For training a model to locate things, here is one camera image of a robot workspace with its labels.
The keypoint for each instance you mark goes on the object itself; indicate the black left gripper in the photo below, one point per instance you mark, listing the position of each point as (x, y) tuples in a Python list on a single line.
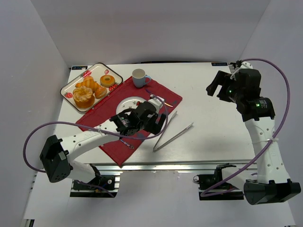
[(154, 123)]

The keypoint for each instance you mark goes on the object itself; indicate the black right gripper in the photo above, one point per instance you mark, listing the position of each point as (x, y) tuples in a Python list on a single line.
[(222, 87)]

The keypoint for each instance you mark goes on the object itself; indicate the metal tongs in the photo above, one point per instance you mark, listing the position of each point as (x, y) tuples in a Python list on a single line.
[(174, 130)]

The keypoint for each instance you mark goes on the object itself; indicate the sesame bun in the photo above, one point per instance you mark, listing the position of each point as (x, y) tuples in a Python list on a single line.
[(100, 92)]

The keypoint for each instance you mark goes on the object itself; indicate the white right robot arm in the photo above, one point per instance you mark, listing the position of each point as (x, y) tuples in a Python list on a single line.
[(264, 179)]

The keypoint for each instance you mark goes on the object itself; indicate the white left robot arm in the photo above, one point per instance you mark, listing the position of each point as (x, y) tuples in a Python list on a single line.
[(59, 155)]

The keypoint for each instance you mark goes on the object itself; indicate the round sugared cake bread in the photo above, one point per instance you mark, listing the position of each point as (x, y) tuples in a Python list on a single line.
[(83, 97)]

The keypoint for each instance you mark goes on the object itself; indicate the croissant bread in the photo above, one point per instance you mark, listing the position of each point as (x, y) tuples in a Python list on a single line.
[(89, 83)]

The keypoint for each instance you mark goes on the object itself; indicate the white strawberry plate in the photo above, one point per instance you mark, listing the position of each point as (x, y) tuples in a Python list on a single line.
[(130, 104)]

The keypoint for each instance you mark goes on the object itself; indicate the iridescent fork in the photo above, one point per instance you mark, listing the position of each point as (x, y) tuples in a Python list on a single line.
[(127, 144)]

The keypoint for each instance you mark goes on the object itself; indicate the blue white mug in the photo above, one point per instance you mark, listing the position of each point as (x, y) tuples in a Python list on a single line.
[(140, 78)]

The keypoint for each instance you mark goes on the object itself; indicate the strawberry pattern tray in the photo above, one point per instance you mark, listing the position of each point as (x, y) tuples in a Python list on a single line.
[(96, 71)]

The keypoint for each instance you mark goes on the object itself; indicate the ring donut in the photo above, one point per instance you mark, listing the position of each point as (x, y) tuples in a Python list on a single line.
[(107, 80)]

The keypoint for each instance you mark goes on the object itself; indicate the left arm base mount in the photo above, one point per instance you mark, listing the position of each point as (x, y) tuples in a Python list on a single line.
[(109, 181)]

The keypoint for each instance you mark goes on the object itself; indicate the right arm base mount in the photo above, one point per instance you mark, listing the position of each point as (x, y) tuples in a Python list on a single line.
[(207, 180)]

